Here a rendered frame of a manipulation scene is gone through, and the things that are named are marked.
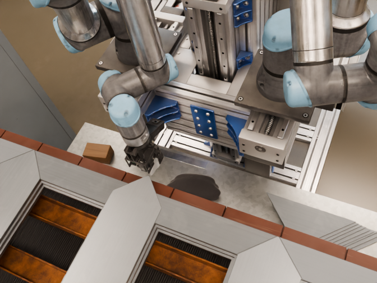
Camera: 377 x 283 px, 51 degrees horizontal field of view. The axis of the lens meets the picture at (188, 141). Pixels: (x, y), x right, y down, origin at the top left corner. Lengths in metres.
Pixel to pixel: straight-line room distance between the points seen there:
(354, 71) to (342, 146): 1.55
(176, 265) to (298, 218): 0.42
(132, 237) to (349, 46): 0.80
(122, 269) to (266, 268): 0.41
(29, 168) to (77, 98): 1.35
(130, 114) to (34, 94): 1.06
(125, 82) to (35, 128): 1.04
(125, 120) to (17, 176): 0.60
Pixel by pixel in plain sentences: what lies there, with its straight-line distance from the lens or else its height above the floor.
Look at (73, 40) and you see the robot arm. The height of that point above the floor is 1.23.
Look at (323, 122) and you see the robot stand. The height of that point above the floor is 0.23.
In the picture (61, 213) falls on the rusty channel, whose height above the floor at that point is 0.68.
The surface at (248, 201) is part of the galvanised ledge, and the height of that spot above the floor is 0.68.
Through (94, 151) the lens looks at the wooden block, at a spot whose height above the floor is 0.73.
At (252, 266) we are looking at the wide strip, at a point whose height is 0.85.
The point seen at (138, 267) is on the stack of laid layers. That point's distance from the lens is 1.23.
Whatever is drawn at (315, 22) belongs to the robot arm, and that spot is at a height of 1.45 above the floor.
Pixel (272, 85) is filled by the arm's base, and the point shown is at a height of 1.09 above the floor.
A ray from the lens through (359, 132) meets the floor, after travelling 2.41.
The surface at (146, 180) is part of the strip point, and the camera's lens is 1.30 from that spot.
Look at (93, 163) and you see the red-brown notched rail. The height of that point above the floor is 0.83.
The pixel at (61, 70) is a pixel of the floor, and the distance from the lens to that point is 3.00.
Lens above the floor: 1.98
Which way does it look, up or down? 57 degrees down
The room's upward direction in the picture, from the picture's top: 16 degrees counter-clockwise
